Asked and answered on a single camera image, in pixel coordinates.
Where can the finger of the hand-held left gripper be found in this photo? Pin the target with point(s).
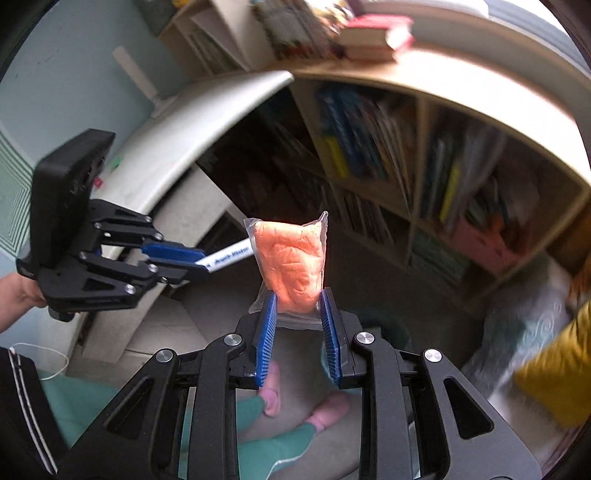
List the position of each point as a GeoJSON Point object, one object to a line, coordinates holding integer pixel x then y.
{"type": "Point", "coordinates": [175, 254]}
{"type": "Point", "coordinates": [171, 273]}

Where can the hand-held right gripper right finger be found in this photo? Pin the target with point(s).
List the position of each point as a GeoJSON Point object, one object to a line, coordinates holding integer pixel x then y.
{"type": "Point", "coordinates": [330, 341]}

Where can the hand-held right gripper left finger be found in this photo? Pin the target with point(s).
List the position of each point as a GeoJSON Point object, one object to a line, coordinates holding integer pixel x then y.
{"type": "Point", "coordinates": [268, 341]}

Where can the orange clay bag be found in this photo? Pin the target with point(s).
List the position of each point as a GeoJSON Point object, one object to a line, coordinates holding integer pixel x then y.
{"type": "Point", "coordinates": [291, 258]}

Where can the person's left forearm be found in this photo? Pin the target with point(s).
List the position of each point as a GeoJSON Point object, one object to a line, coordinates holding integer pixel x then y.
{"type": "Point", "coordinates": [18, 300]}

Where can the pink slipper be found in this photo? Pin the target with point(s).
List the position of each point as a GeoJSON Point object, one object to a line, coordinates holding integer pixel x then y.
{"type": "Point", "coordinates": [330, 411]}
{"type": "Point", "coordinates": [272, 392]}

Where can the person's left leg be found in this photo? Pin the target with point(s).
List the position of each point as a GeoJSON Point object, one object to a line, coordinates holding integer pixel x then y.
{"type": "Point", "coordinates": [251, 415]}

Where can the person's leg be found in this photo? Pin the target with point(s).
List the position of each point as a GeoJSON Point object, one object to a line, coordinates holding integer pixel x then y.
{"type": "Point", "coordinates": [251, 415]}
{"type": "Point", "coordinates": [277, 447]}

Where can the person's right leg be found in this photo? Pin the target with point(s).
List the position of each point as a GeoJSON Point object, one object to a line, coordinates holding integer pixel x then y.
{"type": "Point", "coordinates": [277, 447]}

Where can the stack of teal books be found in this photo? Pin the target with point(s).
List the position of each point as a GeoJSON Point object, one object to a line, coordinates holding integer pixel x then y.
{"type": "Point", "coordinates": [438, 261]}

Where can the white desk lamp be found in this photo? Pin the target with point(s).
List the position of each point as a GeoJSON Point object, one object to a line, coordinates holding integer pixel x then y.
{"type": "Point", "coordinates": [138, 74]}

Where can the pink storage basket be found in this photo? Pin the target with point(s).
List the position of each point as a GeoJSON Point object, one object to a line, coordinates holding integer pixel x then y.
{"type": "Point", "coordinates": [482, 242]}

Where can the light patterned cushion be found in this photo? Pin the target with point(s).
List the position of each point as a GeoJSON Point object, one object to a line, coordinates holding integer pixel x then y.
{"type": "Point", "coordinates": [521, 332]}

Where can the row of tall thin books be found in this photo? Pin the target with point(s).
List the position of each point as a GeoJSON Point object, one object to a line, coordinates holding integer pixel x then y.
{"type": "Point", "coordinates": [448, 184]}

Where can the black striped jacket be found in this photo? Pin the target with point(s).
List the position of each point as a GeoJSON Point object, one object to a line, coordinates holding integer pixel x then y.
{"type": "Point", "coordinates": [23, 406]}

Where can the row of blue yellow books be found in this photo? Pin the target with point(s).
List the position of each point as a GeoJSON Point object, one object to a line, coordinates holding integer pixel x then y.
{"type": "Point", "coordinates": [351, 138]}

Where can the row of white books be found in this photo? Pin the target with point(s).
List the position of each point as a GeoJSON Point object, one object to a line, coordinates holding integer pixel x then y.
{"type": "Point", "coordinates": [217, 41]}

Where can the yellow cloth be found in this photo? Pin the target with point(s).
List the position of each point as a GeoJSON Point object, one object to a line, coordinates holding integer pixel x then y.
{"type": "Point", "coordinates": [558, 369]}

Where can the row of colourful comic books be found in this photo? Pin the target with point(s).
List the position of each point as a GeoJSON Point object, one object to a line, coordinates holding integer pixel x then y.
{"type": "Point", "coordinates": [300, 32]}

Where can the beige wooden bookshelf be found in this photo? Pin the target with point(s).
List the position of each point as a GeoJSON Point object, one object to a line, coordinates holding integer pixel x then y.
{"type": "Point", "coordinates": [360, 76]}

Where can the red book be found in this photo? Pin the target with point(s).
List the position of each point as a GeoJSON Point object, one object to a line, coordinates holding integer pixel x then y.
{"type": "Point", "coordinates": [374, 32]}

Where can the green striped wall poster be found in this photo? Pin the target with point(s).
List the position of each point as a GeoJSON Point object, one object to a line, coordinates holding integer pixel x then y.
{"type": "Point", "coordinates": [11, 198]}

